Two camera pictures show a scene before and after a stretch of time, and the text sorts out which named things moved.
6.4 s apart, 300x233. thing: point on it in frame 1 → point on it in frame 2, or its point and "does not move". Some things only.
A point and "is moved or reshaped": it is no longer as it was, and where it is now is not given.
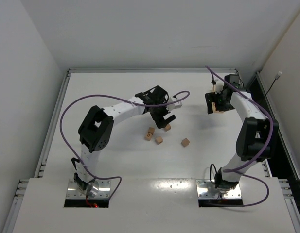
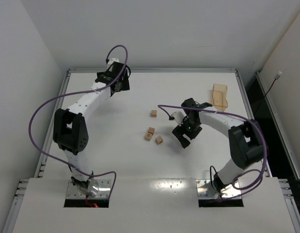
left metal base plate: x=103 y=187 does not move
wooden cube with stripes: x=148 y=136 does not move
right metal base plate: x=207 y=190 does not move
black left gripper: x=159 y=115 → x=121 y=85
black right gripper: x=213 y=102 → x=181 y=132
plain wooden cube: x=159 y=140 does not move
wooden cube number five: x=167 y=127 is moved or reshaped
